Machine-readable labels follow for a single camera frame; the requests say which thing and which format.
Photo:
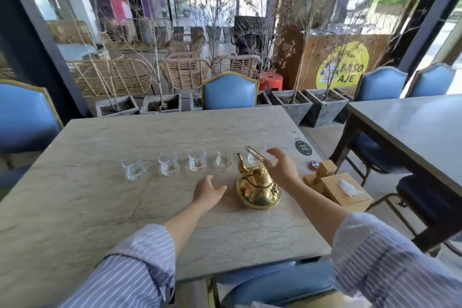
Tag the wooden board with yellow sign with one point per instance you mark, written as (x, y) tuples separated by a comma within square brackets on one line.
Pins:
[(343, 66)]

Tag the person's left hand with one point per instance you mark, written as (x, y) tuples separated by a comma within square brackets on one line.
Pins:
[(207, 196)]

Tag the row of potted bare trees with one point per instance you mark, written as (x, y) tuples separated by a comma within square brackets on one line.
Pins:
[(160, 105)]

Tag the red plastic stool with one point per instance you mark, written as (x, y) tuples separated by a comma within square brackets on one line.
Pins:
[(270, 81)]

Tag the beige marble table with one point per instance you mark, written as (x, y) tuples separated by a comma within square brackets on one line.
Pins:
[(108, 138)]

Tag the white tissue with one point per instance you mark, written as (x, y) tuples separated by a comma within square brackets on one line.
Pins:
[(348, 188)]

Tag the wooden tissue box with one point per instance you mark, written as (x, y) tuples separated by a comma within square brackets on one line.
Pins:
[(357, 200)]

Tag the red round sticker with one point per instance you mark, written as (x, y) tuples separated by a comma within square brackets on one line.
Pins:
[(315, 164)]

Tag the clear patterned glass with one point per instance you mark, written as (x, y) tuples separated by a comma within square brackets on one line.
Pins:
[(196, 161), (223, 158), (133, 170), (252, 159), (168, 165)]

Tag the person's right hand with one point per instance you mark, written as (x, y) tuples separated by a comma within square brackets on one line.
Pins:
[(285, 172)]

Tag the person's left forearm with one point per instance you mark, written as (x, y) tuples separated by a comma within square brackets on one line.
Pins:
[(137, 264)]

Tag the black round sticker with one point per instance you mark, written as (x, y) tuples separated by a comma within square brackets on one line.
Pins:
[(303, 148)]

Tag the black bulky machine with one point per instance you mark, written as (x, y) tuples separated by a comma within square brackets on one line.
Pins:
[(252, 35)]

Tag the grey black-legged table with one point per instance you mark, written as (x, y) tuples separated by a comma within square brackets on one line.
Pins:
[(415, 123)]

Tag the group of rattan chairs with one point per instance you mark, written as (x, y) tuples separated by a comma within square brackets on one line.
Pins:
[(184, 73)]

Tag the gold metal teapot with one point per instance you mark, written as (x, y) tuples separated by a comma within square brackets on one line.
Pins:
[(258, 192)]

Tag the blue gold-framed chair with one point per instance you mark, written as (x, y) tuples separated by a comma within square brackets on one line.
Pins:
[(25, 116), (229, 91), (429, 199), (281, 282), (382, 84), (433, 80)]

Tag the person's right forearm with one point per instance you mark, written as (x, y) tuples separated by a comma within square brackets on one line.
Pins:
[(379, 264)]

